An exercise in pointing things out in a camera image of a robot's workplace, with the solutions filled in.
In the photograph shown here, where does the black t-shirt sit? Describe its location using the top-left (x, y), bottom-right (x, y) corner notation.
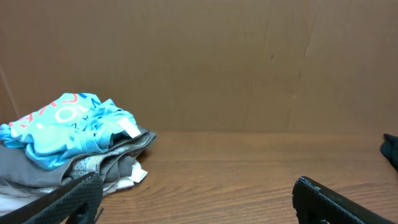
top-left (380, 134), bottom-right (398, 170)

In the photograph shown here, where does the light blue t-shirt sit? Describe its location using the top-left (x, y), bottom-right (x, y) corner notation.
top-left (1, 93), bottom-right (141, 170)

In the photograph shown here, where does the folded beige garment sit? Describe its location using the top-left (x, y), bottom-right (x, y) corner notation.
top-left (1, 162), bottom-right (147, 216)

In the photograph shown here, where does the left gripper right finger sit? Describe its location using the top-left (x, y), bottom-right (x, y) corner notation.
top-left (292, 176), bottom-right (394, 224)

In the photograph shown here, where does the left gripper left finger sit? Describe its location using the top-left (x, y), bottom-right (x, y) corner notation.
top-left (1, 172), bottom-right (103, 224)

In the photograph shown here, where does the folded grey garment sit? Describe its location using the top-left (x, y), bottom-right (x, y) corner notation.
top-left (1, 127), bottom-right (156, 197)

